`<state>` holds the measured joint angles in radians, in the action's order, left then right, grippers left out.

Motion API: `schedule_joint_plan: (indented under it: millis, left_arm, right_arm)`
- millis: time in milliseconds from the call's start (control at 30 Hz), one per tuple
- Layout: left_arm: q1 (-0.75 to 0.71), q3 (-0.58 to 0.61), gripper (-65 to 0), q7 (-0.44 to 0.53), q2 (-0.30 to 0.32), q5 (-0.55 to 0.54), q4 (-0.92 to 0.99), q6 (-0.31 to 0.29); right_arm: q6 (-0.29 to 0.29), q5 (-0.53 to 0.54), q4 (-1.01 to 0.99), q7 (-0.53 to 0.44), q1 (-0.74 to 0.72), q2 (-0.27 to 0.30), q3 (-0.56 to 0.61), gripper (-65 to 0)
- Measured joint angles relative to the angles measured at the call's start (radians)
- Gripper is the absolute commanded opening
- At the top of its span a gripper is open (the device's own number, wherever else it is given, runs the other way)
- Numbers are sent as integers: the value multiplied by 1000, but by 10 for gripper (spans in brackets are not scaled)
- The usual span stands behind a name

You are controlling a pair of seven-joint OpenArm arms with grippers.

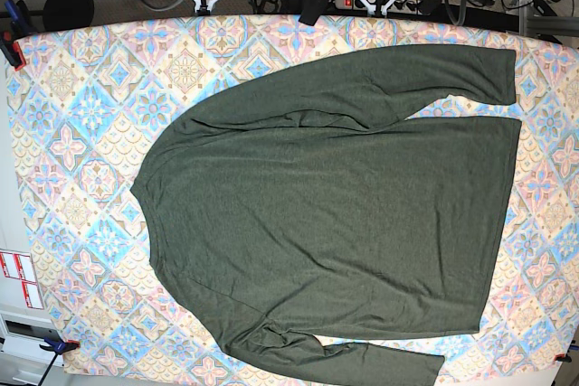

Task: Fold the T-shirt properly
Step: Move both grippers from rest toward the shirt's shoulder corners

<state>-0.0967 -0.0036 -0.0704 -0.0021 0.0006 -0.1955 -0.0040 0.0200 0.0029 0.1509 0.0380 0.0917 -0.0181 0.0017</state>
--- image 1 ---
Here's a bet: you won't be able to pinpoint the grey cabinet lower left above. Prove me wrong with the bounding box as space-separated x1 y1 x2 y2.
1 309 53 385

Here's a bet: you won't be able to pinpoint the blue clamp upper left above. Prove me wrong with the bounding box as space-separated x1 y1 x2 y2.
1 0 25 71

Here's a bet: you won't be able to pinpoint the blue clamp lower left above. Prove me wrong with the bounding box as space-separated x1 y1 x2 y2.
38 338 81 386

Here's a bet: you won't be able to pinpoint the black round stool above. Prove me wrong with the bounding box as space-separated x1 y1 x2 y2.
43 0 95 32

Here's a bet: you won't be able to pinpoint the black remote-like device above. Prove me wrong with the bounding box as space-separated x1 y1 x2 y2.
299 0 334 26

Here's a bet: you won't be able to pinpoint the red white labels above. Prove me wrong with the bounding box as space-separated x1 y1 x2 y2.
1 250 43 310

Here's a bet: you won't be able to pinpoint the white power strip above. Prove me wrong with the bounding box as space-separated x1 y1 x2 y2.
335 0 424 14

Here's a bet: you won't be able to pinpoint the patterned pastel tablecloth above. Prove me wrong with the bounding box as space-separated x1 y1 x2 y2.
2 15 578 385

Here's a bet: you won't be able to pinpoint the dark green long-sleeve shirt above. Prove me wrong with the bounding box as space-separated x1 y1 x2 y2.
131 44 521 385

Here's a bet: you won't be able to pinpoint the orange clamp lower right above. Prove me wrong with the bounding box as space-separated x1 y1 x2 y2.
555 354 573 362

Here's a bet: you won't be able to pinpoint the blue clamp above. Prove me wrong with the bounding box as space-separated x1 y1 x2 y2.
38 338 81 386
1 0 25 71

